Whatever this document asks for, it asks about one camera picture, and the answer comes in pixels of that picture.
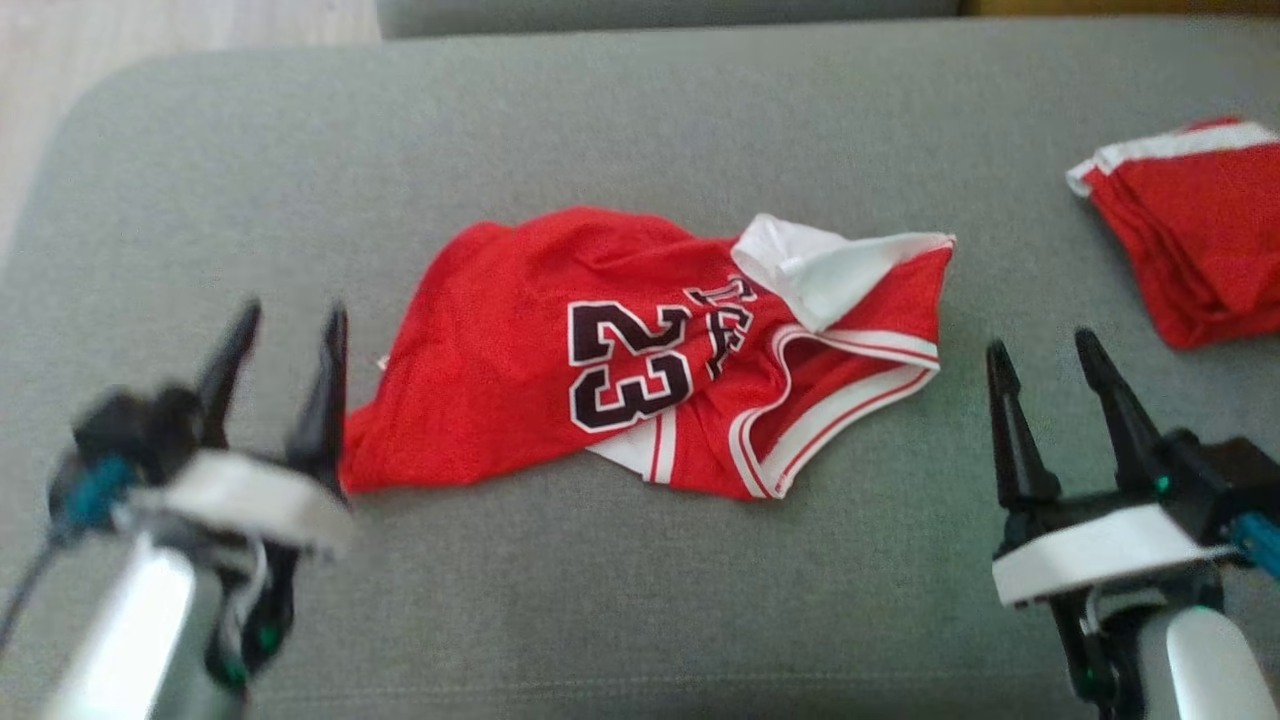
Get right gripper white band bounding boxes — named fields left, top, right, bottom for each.
left=984, top=327, right=1243, bottom=720

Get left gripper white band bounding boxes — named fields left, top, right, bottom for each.
left=112, top=296, right=358, bottom=691

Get red shorts with white trim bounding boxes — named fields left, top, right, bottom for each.
left=1064, top=114, right=1280, bottom=351

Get red basketball jersey number 23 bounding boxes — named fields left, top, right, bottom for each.
left=338, top=205, right=958, bottom=502

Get yellow sofa cushion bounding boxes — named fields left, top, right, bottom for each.
left=963, top=0, right=1280, bottom=18

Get grey fabric sofa seat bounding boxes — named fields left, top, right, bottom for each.
left=0, top=15, right=1280, bottom=720

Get grey sofa back cushion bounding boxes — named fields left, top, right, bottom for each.
left=375, top=0, right=963, bottom=41

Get left black cable teal plug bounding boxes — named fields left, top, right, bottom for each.
left=0, top=452, right=141, bottom=656

